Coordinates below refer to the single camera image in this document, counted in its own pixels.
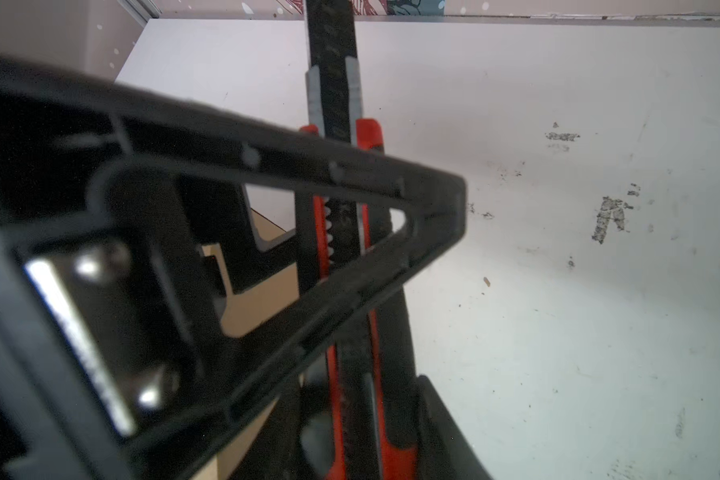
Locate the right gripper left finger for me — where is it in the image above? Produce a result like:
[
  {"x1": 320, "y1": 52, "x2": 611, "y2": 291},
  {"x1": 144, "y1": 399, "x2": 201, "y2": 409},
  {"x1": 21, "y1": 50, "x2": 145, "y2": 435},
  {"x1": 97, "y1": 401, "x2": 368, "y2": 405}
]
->
[{"x1": 229, "y1": 376, "x2": 302, "y2": 480}]

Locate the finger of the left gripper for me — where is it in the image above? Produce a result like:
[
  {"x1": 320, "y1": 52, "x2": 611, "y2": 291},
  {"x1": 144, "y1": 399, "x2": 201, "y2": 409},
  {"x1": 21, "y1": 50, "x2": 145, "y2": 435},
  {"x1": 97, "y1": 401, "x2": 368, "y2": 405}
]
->
[
  {"x1": 0, "y1": 57, "x2": 468, "y2": 479},
  {"x1": 178, "y1": 177, "x2": 297, "y2": 293}
]

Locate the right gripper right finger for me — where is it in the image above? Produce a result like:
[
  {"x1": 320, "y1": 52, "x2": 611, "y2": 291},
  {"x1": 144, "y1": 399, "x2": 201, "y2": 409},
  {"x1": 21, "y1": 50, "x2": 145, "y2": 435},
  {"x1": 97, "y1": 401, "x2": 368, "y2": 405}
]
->
[{"x1": 416, "y1": 375, "x2": 492, "y2": 480}]

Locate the red black utility knife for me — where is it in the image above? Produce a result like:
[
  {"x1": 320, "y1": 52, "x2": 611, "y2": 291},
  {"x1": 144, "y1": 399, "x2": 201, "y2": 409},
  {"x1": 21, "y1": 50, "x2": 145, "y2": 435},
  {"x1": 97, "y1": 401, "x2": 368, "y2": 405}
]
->
[{"x1": 296, "y1": 1, "x2": 419, "y2": 479}]

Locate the brown cardboard express box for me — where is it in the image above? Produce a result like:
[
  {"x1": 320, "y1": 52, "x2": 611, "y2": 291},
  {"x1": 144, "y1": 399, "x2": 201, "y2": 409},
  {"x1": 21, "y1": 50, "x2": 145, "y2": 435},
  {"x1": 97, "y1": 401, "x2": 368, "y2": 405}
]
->
[{"x1": 194, "y1": 244, "x2": 298, "y2": 479}]

